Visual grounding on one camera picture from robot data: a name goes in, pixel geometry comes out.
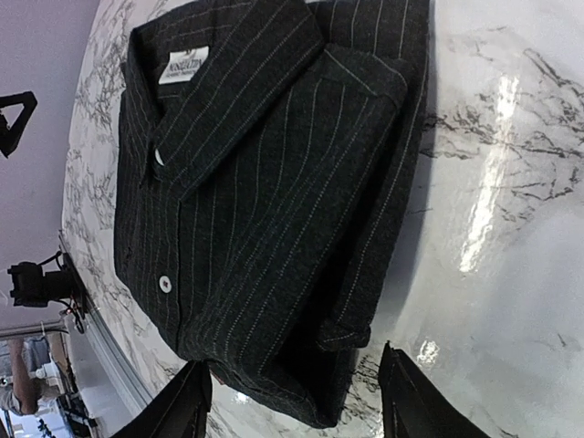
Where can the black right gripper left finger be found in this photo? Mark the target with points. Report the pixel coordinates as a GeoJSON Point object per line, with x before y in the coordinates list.
{"type": "Point", "coordinates": [180, 409]}

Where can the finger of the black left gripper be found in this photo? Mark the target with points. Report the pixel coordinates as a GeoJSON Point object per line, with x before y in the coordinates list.
{"type": "Point", "coordinates": [11, 134]}

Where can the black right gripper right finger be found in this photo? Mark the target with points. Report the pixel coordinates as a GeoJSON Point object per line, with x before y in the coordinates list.
{"type": "Point", "coordinates": [412, 407]}

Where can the black pinstriped shirt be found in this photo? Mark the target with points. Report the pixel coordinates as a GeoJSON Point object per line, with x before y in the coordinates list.
{"type": "Point", "coordinates": [266, 156]}

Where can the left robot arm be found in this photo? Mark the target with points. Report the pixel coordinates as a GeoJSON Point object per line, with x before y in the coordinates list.
{"type": "Point", "coordinates": [55, 279]}

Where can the background lab shelving clutter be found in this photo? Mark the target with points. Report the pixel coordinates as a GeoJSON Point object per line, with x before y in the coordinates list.
{"type": "Point", "coordinates": [39, 392]}

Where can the aluminium front rail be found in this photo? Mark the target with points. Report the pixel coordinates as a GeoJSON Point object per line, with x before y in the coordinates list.
{"type": "Point", "coordinates": [111, 389]}

